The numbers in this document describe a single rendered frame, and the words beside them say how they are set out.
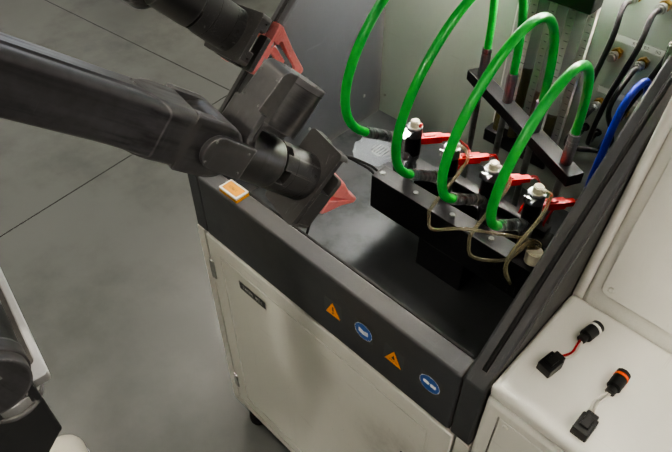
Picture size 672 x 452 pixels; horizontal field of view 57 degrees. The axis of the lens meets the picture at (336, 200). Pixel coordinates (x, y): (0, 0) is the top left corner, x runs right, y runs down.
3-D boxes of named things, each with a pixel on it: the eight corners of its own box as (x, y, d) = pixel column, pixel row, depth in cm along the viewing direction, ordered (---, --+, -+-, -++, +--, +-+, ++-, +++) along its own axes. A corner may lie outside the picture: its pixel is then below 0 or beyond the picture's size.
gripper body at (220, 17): (239, 8, 80) (192, -25, 75) (276, 21, 73) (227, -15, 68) (214, 52, 81) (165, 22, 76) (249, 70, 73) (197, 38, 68)
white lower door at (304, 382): (236, 396, 178) (201, 232, 131) (243, 391, 179) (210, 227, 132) (413, 572, 145) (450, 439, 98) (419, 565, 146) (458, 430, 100)
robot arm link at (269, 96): (154, 120, 61) (195, 165, 56) (215, 20, 59) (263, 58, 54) (239, 153, 71) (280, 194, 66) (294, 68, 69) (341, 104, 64)
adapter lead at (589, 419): (584, 444, 78) (588, 436, 76) (568, 432, 79) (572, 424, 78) (629, 382, 84) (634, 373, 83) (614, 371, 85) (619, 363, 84)
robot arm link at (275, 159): (201, 154, 65) (226, 182, 62) (236, 99, 64) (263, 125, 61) (248, 172, 71) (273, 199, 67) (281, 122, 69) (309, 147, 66)
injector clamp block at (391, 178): (368, 230, 125) (371, 173, 115) (400, 205, 130) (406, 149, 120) (514, 329, 108) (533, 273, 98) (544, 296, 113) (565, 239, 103)
